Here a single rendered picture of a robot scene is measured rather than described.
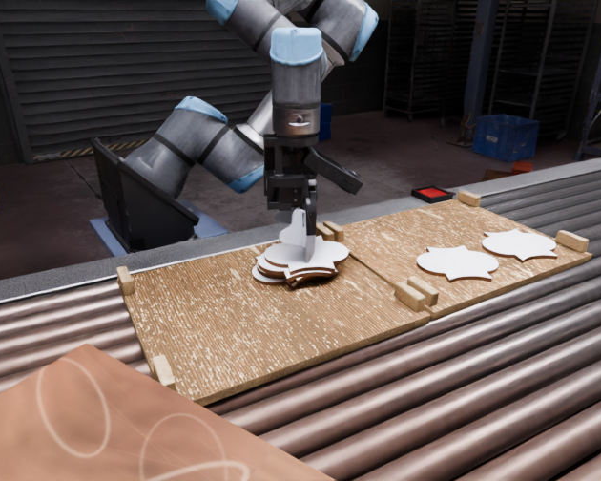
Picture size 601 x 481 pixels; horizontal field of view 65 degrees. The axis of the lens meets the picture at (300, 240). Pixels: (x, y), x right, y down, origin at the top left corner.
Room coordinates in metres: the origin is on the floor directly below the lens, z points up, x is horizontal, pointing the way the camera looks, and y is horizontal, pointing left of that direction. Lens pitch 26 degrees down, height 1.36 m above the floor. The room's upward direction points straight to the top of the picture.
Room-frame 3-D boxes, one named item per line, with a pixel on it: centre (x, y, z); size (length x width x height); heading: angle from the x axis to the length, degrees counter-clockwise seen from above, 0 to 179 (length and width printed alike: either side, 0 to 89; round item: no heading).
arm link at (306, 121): (0.75, 0.01, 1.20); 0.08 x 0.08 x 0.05
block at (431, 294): (0.66, -0.20, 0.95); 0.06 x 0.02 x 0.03; 29
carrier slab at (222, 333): (0.67, 0.06, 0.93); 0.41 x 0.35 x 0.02; 118
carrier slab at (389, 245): (0.87, -0.30, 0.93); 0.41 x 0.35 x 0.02; 119
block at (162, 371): (0.46, 0.17, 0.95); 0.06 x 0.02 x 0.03; 28
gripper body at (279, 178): (0.75, 0.02, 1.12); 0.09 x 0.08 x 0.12; 98
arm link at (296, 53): (0.76, 0.01, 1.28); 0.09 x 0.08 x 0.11; 173
